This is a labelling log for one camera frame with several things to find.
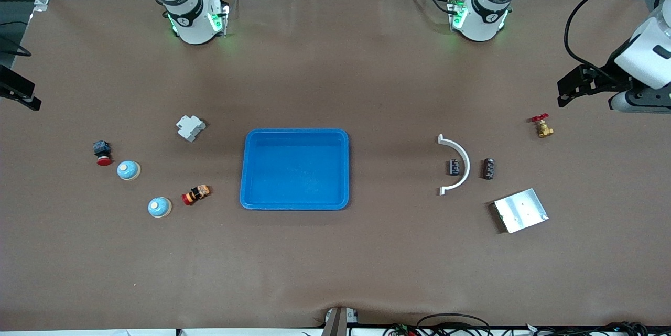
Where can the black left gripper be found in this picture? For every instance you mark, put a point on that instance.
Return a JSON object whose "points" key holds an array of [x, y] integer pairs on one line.
{"points": [[608, 75]]}

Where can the light blue dome bell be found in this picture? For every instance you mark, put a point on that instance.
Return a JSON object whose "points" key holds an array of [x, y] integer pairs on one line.
{"points": [[160, 207], [128, 170]]}

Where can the black terminal block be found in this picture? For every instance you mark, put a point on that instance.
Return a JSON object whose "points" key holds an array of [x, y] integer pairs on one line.
{"points": [[489, 169], [454, 167]]}

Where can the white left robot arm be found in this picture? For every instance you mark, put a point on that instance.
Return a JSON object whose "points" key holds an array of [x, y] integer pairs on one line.
{"points": [[650, 53]]}

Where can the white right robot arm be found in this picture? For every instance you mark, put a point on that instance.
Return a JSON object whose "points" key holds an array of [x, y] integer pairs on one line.
{"points": [[191, 16]]}

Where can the red mushroom pushbutton black base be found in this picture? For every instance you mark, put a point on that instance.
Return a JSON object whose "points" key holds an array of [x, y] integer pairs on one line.
{"points": [[102, 150]]}

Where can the silver metal plate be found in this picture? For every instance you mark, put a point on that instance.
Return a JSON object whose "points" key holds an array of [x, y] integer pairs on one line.
{"points": [[521, 210]]}

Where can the white circuit breaker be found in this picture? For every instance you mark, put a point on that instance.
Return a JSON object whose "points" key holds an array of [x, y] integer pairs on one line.
{"points": [[190, 128]]}

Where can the red emergency stop orange body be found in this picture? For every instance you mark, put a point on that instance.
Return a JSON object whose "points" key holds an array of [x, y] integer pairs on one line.
{"points": [[196, 194]]}

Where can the blue plastic tray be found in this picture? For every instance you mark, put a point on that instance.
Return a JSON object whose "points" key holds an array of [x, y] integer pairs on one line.
{"points": [[299, 168]]}

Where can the grey table edge clamp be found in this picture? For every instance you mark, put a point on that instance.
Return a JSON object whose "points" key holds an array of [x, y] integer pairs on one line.
{"points": [[338, 323]]}

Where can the white curved arc bracket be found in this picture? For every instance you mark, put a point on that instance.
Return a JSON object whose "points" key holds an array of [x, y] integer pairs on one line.
{"points": [[464, 158]]}

